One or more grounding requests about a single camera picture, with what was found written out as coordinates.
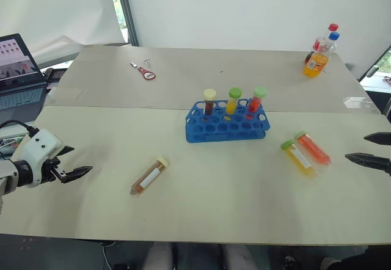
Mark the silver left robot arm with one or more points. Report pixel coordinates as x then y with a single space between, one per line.
6 175

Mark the red tube green cap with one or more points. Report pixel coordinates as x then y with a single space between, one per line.
255 103

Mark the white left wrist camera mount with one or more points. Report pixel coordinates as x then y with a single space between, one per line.
41 148

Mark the light brown tube cream cap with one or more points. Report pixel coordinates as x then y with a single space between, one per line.
149 175

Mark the small black device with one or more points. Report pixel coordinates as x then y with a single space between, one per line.
55 74

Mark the clear plastic scrap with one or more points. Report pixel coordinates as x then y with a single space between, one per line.
357 102

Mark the red bottle opener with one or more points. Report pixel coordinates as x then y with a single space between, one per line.
147 74

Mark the open grey laptop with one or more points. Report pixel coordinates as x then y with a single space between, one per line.
18 93

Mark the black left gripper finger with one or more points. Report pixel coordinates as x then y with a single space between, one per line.
66 150
76 173

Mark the blue test tube rack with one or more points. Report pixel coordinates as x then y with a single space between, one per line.
214 132

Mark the grey rounded shape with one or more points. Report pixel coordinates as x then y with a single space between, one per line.
157 257

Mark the orange tube green cap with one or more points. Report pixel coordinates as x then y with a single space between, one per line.
314 149

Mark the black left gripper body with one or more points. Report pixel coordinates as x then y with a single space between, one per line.
50 170

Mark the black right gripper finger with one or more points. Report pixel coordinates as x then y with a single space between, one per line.
382 138
375 161

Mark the dark brown tube cream cap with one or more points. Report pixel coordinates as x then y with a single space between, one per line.
209 105

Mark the dark window frame post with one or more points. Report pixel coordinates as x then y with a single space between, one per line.
126 13

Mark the orange soda bottle blue cap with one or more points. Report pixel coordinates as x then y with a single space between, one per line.
316 63

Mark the beige paper table cover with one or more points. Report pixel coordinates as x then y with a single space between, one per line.
214 196
198 77

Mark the cola bottle red cap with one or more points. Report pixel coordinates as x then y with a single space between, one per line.
320 44

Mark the yellow tube green cap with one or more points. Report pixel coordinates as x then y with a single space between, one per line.
299 160
232 103

